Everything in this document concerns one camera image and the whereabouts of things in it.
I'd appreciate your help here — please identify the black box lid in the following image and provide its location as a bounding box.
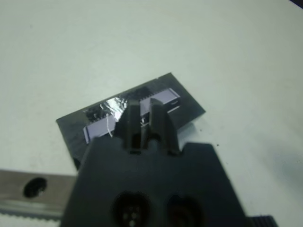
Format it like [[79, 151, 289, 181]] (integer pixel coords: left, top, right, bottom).
[[56, 72, 206, 170]]

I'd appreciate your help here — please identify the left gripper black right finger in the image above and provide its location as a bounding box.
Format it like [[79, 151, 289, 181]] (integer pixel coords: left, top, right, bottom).
[[148, 98, 182, 156]]

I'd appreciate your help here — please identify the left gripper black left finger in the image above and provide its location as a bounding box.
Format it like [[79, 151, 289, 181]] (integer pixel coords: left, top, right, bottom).
[[113, 100, 143, 154]]

